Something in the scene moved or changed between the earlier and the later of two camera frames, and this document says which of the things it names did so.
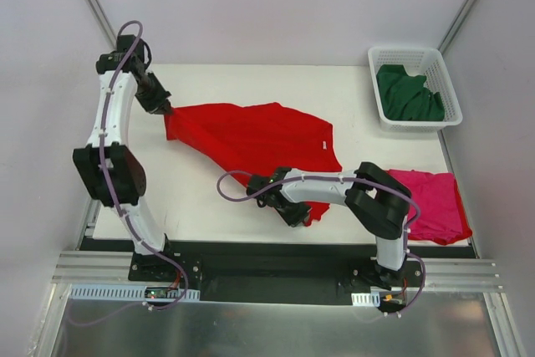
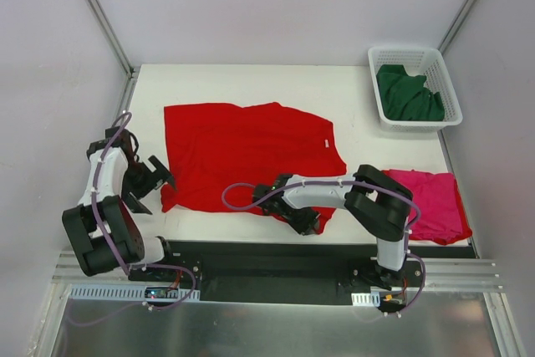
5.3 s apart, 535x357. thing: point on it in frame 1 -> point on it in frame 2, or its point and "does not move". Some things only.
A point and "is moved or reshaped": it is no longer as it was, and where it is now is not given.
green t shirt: [404, 97] does not move
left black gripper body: [157, 101] -> [147, 184]
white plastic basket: [418, 61] does not move
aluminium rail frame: [452, 313] does not move
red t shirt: [253, 140] is moved or reshaped
